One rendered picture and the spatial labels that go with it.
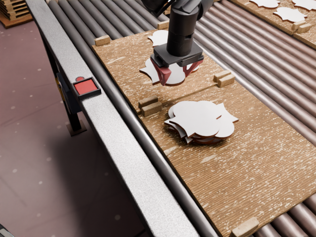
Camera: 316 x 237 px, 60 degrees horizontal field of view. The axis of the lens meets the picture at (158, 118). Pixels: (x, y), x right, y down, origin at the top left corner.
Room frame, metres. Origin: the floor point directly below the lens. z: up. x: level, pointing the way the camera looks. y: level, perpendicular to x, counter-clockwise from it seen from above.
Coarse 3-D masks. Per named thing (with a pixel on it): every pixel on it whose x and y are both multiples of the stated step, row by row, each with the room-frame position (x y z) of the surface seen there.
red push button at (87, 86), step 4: (88, 80) 0.72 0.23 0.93; (76, 84) 0.70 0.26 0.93; (80, 84) 0.70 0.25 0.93; (84, 84) 0.70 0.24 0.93; (88, 84) 0.70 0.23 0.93; (92, 84) 0.70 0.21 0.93; (76, 88) 0.68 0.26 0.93; (80, 88) 0.68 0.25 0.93; (84, 88) 0.68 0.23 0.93; (88, 88) 0.68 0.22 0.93; (92, 88) 0.68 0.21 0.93; (96, 88) 0.68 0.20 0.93; (80, 92) 0.66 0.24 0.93; (84, 92) 0.66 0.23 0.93
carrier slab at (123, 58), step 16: (144, 32) 1.02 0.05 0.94; (96, 48) 0.90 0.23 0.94; (112, 48) 0.90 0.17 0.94; (128, 48) 0.90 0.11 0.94; (144, 48) 0.90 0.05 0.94; (112, 64) 0.80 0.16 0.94; (128, 64) 0.80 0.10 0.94; (144, 64) 0.80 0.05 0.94; (208, 64) 0.80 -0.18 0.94; (128, 80) 0.71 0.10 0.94; (144, 80) 0.71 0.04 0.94; (192, 80) 0.71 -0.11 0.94; (208, 80) 0.71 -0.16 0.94; (128, 96) 0.63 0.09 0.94; (144, 96) 0.63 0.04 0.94; (160, 96) 0.63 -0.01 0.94; (176, 96) 0.63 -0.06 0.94
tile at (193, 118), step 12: (180, 108) 0.52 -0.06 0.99; (192, 108) 0.52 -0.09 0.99; (204, 108) 0.52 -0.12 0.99; (180, 120) 0.47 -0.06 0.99; (192, 120) 0.47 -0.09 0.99; (204, 120) 0.47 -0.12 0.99; (216, 120) 0.47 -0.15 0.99; (192, 132) 0.43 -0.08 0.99; (204, 132) 0.43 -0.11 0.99; (216, 132) 0.43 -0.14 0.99
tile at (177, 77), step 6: (150, 66) 0.62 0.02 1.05; (174, 66) 0.62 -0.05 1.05; (144, 72) 0.60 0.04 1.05; (150, 72) 0.59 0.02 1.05; (156, 72) 0.59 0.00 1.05; (174, 72) 0.59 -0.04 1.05; (180, 72) 0.59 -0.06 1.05; (150, 78) 0.57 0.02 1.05; (156, 78) 0.57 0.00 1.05; (162, 78) 0.57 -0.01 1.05; (168, 78) 0.57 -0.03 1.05; (174, 78) 0.57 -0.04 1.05; (180, 78) 0.57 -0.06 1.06; (168, 84) 0.54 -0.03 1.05; (174, 84) 0.54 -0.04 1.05; (180, 84) 0.55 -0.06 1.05
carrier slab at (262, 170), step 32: (192, 96) 0.63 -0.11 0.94; (224, 96) 0.63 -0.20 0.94; (160, 128) 0.50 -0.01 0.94; (256, 128) 0.50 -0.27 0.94; (288, 128) 0.50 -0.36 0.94; (192, 160) 0.39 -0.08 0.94; (224, 160) 0.39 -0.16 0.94; (256, 160) 0.39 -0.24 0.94; (288, 160) 0.39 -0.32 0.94; (192, 192) 0.31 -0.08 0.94; (224, 192) 0.31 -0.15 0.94; (256, 192) 0.31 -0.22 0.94; (288, 192) 0.31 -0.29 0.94; (224, 224) 0.23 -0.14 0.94
